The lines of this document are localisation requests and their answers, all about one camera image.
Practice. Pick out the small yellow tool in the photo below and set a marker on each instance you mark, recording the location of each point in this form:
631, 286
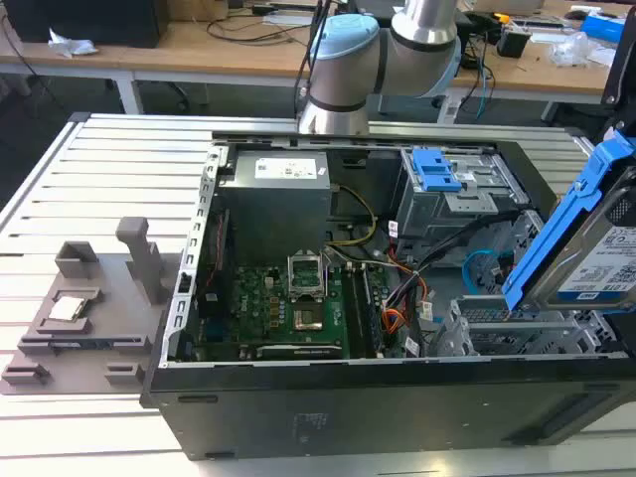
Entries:
502, 19

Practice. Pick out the white paper sheets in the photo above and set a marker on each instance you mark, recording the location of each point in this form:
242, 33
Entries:
288, 19

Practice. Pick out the black graphics card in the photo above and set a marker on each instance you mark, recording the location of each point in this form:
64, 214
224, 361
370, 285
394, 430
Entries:
298, 352

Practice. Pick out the CPU socket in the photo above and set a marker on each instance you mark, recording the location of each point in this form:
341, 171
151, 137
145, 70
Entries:
308, 319

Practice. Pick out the metal drive cage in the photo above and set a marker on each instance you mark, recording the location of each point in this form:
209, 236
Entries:
427, 213

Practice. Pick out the black cube motor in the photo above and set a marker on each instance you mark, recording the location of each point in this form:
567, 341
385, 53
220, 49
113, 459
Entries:
512, 44

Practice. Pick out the blue box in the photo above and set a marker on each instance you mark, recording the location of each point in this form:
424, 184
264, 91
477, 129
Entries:
603, 25

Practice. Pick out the grey parts rack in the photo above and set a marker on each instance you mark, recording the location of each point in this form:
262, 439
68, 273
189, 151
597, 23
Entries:
119, 308

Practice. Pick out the hard disk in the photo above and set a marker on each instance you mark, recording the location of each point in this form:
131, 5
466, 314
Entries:
586, 248

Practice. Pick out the grey power supply unit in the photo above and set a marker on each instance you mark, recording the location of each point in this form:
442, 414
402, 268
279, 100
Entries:
278, 208

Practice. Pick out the black RAM slot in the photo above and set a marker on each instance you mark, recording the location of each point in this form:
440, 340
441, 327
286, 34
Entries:
352, 318

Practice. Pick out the blue plastic drive latch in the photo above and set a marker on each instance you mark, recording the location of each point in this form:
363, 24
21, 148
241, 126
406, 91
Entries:
432, 171

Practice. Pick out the RAM stick with chips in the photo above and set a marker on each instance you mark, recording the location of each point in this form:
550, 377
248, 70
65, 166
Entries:
372, 318

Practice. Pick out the metal disk bay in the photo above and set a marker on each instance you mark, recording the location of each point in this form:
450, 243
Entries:
497, 334

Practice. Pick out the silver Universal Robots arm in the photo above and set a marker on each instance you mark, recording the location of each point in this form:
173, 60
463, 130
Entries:
343, 74

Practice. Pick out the wooden desk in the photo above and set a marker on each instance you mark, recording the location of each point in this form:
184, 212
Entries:
199, 54

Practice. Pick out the black box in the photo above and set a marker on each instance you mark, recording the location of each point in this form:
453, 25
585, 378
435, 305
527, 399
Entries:
89, 20

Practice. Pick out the clear plastic bag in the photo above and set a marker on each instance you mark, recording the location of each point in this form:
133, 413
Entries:
576, 49

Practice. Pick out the dark RAM stick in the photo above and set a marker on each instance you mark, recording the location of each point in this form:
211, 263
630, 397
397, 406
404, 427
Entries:
74, 344

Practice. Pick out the green motherboard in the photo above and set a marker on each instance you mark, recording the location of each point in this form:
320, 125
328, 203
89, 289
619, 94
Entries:
258, 308

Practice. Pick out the black case fan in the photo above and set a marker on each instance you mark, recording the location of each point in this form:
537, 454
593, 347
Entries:
221, 248

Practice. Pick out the black open PC case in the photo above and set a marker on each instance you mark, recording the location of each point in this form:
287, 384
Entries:
348, 412

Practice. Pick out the crumpled white paper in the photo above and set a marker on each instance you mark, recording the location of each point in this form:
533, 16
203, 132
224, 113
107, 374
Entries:
72, 45

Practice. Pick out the silver CPU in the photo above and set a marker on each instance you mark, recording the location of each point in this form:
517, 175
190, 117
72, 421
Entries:
69, 308

